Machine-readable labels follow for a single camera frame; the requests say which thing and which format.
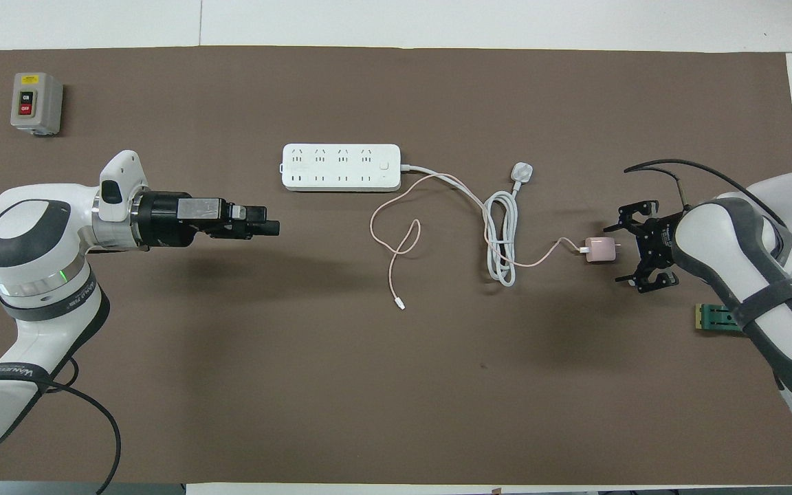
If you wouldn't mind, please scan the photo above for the pink charging cable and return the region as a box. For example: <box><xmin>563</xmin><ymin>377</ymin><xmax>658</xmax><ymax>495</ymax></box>
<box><xmin>369</xmin><ymin>173</ymin><xmax>589</xmax><ymax>311</ymax></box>

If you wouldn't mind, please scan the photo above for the white power cord with plug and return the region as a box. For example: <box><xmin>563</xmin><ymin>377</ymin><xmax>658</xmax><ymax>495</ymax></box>
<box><xmin>399</xmin><ymin>162</ymin><xmax>534</xmax><ymax>287</ymax></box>

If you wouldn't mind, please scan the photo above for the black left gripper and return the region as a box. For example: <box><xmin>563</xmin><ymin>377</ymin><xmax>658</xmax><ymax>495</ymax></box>
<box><xmin>136</xmin><ymin>190</ymin><xmax>281</xmax><ymax>248</ymax></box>

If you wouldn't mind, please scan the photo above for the grey on-off switch box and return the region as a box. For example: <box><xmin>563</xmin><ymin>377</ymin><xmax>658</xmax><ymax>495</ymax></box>
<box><xmin>10</xmin><ymin>72</ymin><xmax>64</xmax><ymax>136</ymax></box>

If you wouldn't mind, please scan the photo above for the green knife switch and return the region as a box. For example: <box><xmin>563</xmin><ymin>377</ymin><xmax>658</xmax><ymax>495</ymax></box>
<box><xmin>694</xmin><ymin>302</ymin><xmax>745</xmax><ymax>335</ymax></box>

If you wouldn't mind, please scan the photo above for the pink charger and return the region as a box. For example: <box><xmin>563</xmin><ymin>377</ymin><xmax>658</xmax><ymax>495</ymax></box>
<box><xmin>586</xmin><ymin>237</ymin><xmax>622</xmax><ymax>264</ymax></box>

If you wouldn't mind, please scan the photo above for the white power strip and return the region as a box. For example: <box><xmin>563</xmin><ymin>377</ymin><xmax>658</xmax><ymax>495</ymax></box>
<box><xmin>280</xmin><ymin>143</ymin><xmax>402</xmax><ymax>193</ymax></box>

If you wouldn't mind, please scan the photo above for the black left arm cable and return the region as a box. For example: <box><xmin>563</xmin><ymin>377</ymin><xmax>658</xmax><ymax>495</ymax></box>
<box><xmin>0</xmin><ymin>357</ymin><xmax>123</xmax><ymax>495</ymax></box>

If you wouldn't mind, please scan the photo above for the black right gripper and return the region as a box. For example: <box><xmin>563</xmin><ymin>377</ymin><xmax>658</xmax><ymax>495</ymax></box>
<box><xmin>604</xmin><ymin>200</ymin><xmax>685</xmax><ymax>295</ymax></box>

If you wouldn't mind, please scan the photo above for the brown table mat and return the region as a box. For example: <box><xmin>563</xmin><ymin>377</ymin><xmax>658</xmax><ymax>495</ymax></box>
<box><xmin>0</xmin><ymin>45</ymin><xmax>792</xmax><ymax>485</ymax></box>

